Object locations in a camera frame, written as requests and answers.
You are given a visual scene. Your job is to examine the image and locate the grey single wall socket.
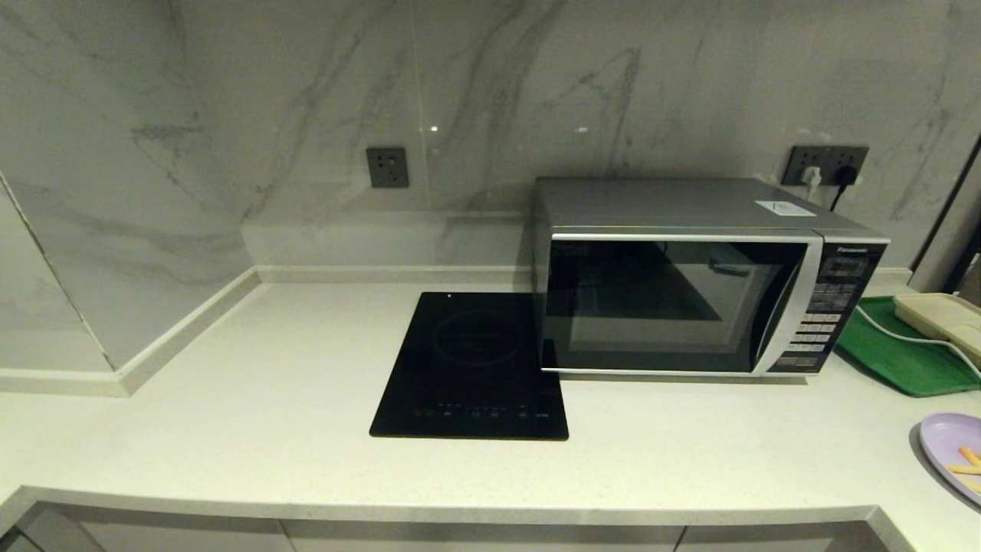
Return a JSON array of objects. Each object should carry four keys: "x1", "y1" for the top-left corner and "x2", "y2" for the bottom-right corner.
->
[{"x1": 366, "y1": 147, "x2": 409, "y2": 189}]

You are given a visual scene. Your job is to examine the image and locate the grey double wall socket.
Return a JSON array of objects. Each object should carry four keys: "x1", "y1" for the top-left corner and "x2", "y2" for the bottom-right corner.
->
[{"x1": 783, "y1": 146, "x2": 870, "y2": 187}]

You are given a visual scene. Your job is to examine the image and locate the black induction cooktop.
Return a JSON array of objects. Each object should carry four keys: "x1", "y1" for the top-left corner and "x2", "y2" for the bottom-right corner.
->
[{"x1": 369, "y1": 291, "x2": 569, "y2": 441}]

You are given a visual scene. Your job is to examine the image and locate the grey cabinet front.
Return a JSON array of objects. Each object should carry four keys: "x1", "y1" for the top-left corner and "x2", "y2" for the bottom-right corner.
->
[
  {"x1": 17, "y1": 504, "x2": 296, "y2": 552},
  {"x1": 280, "y1": 520, "x2": 685, "y2": 552},
  {"x1": 676, "y1": 521, "x2": 894, "y2": 552}
]

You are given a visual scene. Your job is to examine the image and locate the black glass microwave door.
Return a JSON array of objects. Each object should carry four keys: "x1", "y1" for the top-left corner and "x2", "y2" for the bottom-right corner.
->
[{"x1": 541, "y1": 232, "x2": 825, "y2": 377}]

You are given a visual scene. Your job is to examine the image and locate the silver microwave oven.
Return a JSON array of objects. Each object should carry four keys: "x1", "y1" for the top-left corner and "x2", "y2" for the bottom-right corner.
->
[{"x1": 533, "y1": 177, "x2": 891, "y2": 379}]

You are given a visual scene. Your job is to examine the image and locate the white power cable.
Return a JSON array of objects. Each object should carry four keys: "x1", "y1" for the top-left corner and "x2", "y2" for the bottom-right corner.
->
[{"x1": 856, "y1": 305, "x2": 981, "y2": 382}]

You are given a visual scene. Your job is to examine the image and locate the green plastic tray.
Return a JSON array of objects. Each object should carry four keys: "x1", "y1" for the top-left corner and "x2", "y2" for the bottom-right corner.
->
[{"x1": 835, "y1": 296, "x2": 981, "y2": 398}]

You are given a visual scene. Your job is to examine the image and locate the purple plate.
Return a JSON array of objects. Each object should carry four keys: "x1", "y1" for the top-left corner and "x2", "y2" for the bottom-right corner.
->
[{"x1": 919, "y1": 413, "x2": 981, "y2": 507}]

